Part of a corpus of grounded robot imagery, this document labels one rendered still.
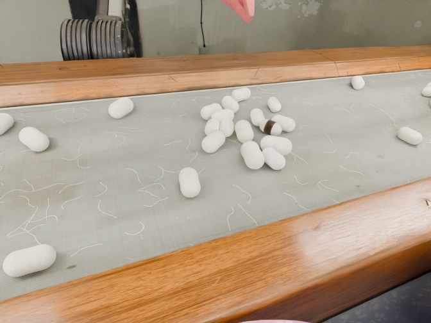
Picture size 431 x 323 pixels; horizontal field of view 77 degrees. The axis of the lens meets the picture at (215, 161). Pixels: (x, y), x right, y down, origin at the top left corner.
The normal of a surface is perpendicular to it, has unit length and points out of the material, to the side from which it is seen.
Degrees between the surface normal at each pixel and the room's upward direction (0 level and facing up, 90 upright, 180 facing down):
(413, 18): 90
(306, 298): 90
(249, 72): 45
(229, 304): 0
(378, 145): 0
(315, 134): 0
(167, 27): 90
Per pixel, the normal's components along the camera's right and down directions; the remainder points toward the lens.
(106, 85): 0.31, -0.14
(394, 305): 0.07, -0.79
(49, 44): 0.33, 0.59
